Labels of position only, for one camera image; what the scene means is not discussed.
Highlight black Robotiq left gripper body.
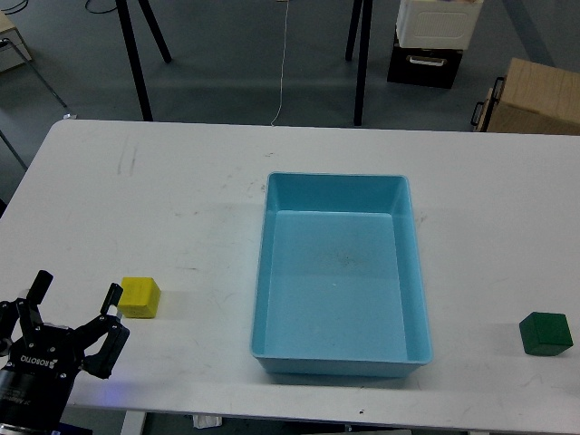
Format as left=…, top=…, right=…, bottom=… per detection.
left=1, top=325, right=82, bottom=430

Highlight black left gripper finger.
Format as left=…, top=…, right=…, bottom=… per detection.
left=1, top=270, right=53, bottom=344
left=74, top=283, right=130, bottom=378

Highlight yellow wooden block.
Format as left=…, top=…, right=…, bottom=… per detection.
left=118, top=276, right=161, bottom=319

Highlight green wooden block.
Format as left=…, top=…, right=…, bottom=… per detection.
left=519, top=312, right=574, bottom=356

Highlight light blue plastic box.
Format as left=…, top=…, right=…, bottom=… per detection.
left=251, top=172, right=433, bottom=378

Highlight black storage box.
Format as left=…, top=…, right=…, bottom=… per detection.
left=387, top=39, right=464, bottom=89

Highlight white table leg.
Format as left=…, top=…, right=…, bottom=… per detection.
left=121, top=411, right=147, bottom=435

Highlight crumpled white paper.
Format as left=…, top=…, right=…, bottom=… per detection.
left=192, top=414, right=223, bottom=430

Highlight grey metal chair leg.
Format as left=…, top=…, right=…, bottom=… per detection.
left=1, top=37, right=73, bottom=119

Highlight light wood furniture piece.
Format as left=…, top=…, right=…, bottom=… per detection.
left=0, top=12, right=32, bottom=73

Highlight black trestle legs left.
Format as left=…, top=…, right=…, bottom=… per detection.
left=115, top=0, right=172, bottom=121

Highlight black trestle legs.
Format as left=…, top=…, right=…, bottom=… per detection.
left=115, top=0, right=172, bottom=121
left=344, top=0, right=373, bottom=127

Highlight black trestle legs right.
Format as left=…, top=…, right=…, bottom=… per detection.
left=344, top=0, right=373, bottom=127

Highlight white plastic crate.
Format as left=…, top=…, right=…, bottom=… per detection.
left=396, top=1, right=483, bottom=51

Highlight white hanging cord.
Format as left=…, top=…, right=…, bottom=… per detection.
left=270, top=0, right=291, bottom=128

